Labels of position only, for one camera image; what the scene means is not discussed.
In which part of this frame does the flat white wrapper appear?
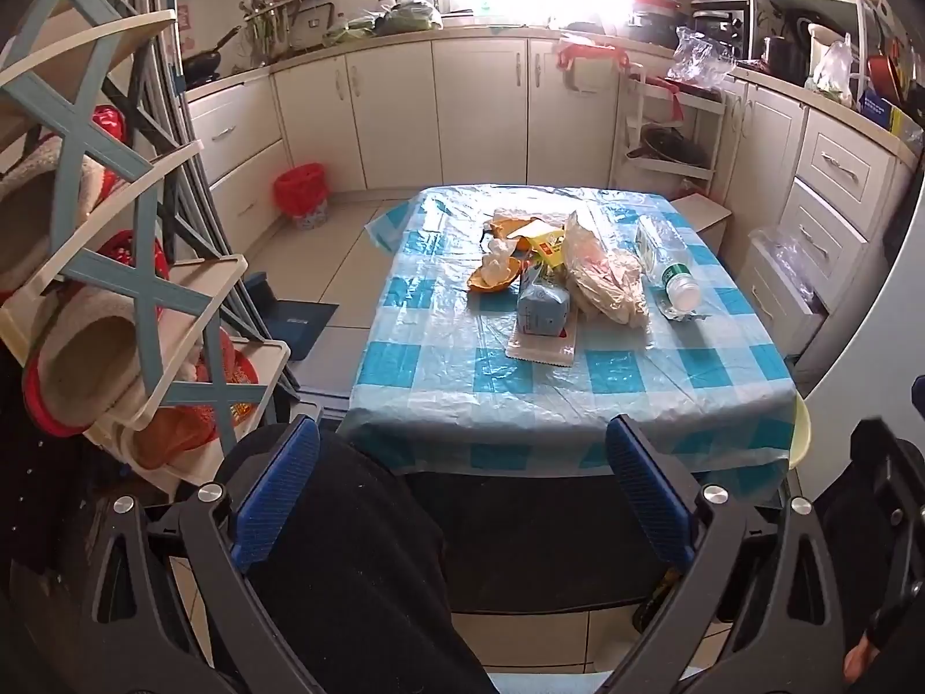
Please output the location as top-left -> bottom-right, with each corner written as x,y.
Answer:
504,318 -> 578,366

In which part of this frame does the crumpled clear plastic bag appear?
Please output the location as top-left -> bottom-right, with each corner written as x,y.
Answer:
666,25 -> 738,88

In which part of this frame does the white rolling shelf cart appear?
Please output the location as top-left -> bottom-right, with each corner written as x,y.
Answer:
614,61 -> 727,196

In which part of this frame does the black wok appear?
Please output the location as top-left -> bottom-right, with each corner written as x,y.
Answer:
180,25 -> 243,84

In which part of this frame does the white bag with red handles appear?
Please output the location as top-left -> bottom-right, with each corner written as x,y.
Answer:
555,36 -> 630,95

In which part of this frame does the wall utensil rack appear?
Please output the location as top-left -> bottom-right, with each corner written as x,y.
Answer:
238,0 -> 337,62

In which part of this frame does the blue box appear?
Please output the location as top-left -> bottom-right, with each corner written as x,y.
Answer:
863,87 -> 922,138

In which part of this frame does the clear bag with food scraps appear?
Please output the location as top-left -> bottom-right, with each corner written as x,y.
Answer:
562,211 -> 652,330

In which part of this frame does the black frying pan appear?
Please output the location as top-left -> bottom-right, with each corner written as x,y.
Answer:
628,123 -> 713,167

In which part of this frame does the clear bag on drawer handle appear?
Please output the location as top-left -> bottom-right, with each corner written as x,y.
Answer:
748,226 -> 817,305

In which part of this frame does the red plush slipper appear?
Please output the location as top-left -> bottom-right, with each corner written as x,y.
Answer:
20,287 -> 149,441
0,134 -> 109,290

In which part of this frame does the white countertop shelf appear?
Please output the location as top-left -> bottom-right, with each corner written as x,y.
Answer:
748,0 -> 872,102

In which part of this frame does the beige rack with blue braces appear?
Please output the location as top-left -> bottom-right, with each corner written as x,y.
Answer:
0,0 -> 294,493

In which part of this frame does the blue handled broom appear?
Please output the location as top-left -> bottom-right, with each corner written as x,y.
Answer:
160,0 -> 190,109

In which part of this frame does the patterned bin with red bag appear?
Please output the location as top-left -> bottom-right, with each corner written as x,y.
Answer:
273,163 -> 330,231

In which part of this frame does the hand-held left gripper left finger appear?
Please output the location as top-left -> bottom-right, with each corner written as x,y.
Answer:
68,419 -> 323,694

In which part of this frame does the blue checked plastic tablecloth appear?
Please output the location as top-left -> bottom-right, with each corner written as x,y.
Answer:
336,184 -> 800,507

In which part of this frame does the dark blue dustpan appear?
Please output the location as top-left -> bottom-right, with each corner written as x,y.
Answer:
249,271 -> 341,363

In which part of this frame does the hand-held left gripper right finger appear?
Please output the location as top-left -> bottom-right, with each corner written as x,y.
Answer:
605,414 -> 857,694

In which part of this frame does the yellow red snack wrapper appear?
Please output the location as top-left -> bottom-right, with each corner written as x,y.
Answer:
515,224 -> 572,268

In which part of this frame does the orange snack packet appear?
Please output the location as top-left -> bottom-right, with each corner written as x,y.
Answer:
483,208 -> 550,241

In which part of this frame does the black countertop oven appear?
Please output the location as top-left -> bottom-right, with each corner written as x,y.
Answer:
694,3 -> 749,59

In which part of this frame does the cream kitchen base cabinet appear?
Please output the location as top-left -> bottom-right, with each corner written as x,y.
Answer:
723,79 -> 919,377
180,32 -> 630,247

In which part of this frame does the grey metal folding frame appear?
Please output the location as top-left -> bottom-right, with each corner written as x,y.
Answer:
108,0 -> 305,392

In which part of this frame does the person's right hand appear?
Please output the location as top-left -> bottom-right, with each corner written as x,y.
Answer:
844,634 -> 881,682

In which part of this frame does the white tissue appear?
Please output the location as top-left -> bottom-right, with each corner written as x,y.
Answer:
480,237 -> 516,283

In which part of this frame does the cardboard box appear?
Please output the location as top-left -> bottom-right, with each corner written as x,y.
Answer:
672,191 -> 732,254

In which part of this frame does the green plastic bag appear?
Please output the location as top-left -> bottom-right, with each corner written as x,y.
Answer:
376,0 -> 443,35

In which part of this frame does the white plastic bag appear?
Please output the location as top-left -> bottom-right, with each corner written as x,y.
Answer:
805,36 -> 857,106

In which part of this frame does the clear plastic water bottle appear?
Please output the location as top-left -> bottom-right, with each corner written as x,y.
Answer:
636,215 -> 704,313

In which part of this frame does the person's black clothing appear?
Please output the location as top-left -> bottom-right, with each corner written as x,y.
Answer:
217,425 -> 500,694

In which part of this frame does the blue tissue packet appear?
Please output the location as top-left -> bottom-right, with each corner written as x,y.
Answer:
516,278 -> 572,337

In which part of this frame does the orange peel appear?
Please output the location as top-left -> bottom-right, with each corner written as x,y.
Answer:
468,256 -> 523,294

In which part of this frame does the stack of pots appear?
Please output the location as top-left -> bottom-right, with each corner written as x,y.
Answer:
632,0 -> 695,48

